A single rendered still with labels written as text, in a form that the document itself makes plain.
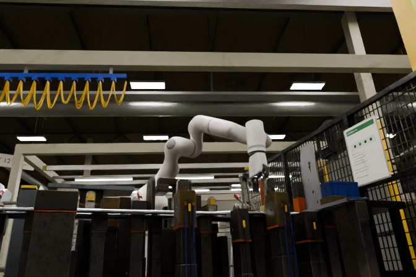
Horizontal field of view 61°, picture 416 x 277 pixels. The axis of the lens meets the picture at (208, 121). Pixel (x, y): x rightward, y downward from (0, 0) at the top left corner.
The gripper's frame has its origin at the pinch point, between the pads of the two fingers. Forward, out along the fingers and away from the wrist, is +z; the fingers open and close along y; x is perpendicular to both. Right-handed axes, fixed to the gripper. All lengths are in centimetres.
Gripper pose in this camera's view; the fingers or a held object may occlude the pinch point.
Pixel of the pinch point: (260, 187)
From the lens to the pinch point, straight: 159.5
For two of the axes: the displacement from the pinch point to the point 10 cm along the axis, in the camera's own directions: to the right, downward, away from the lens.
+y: 3.5, -3.9, -8.5
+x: 9.4, 1.1, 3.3
